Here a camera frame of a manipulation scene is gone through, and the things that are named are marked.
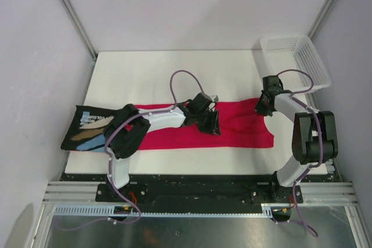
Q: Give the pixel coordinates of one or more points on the white plastic basket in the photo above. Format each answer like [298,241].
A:
[295,52]

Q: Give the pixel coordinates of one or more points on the aluminium corner post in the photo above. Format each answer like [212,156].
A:
[321,18]
[77,24]

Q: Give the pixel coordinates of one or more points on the folded black printed t-shirt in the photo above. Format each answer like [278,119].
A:
[85,133]

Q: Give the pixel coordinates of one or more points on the red t-shirt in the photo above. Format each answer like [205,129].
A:
[240,127]

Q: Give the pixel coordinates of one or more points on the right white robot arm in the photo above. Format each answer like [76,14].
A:
[314,136]

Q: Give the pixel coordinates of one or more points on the left aluminium corner post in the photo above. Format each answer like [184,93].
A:
[77,24]

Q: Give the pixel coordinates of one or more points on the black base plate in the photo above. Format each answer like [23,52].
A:
[254,188]

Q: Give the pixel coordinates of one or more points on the right aluminium corner post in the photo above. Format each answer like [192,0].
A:
[321,18]

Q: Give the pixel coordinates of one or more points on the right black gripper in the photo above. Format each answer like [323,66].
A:
[260,110]

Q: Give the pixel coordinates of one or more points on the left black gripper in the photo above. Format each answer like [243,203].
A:
[213,126]

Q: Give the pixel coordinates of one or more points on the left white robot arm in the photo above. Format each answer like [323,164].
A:
[130,125]

